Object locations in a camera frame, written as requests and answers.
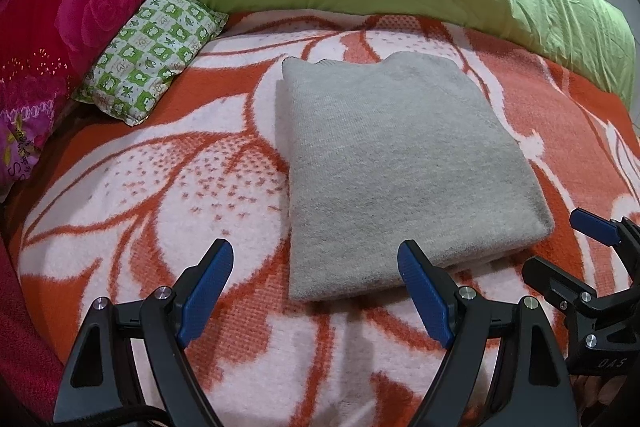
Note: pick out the orange white floral blanket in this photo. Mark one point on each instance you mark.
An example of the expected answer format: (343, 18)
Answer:
(165, 187)

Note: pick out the person's right hand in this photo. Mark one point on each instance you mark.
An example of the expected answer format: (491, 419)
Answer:
(592, 392)

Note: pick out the dark red bedsheet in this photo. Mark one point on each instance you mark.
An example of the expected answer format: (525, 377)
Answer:
(25, 332)

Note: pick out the green white patterned pillow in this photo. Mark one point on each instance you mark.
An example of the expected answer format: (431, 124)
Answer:
(150, 57)

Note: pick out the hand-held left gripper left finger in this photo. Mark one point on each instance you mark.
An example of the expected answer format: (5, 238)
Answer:
(207, 292)

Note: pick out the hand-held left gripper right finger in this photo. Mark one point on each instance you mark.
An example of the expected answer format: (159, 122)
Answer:
(422, 294)

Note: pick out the red floral pillow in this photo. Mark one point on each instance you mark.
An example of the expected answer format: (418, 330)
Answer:
(65, 22)

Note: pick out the grey knit sweater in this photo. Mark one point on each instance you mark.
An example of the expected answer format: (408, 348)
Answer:
(395, 167)

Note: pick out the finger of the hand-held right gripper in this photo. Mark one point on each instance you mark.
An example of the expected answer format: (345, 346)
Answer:
(592, 227)
(552, 277)

